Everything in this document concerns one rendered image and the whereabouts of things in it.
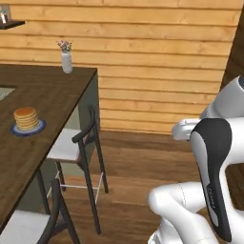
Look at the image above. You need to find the stack of pancakes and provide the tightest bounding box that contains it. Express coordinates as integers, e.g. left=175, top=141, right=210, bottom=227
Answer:
left=12, top=106, right=40, bottom=132

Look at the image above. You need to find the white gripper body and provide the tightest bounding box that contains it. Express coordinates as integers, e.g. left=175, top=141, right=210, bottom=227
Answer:
left=171, top=117, right=202, bottom=142

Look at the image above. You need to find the dining counter with green base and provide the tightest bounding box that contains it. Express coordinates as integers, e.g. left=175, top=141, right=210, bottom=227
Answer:
left=0, top=63, right=101, bottom=235

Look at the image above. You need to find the black stool with white seat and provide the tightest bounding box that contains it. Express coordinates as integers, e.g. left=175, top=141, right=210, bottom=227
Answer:
left=0, top=178, right=81, bottom=244
left=46, top=104, right=110, bottom=236

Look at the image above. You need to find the white vase with flowers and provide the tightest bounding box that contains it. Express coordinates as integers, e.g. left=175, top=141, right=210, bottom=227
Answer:
left=56, top=39, right=73, bottom=74

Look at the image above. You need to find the glass jar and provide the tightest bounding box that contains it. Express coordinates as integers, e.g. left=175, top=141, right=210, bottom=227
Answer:
left=0, top=4, right=12, bottom=25

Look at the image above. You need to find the blue plate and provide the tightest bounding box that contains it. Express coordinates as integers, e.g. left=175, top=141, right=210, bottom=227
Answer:
left=10, top=118, right=47, bottom=137

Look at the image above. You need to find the dark wall shelf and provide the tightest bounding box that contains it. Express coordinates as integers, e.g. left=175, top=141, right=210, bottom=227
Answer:
left=0, top=19, right=27, bottom=31

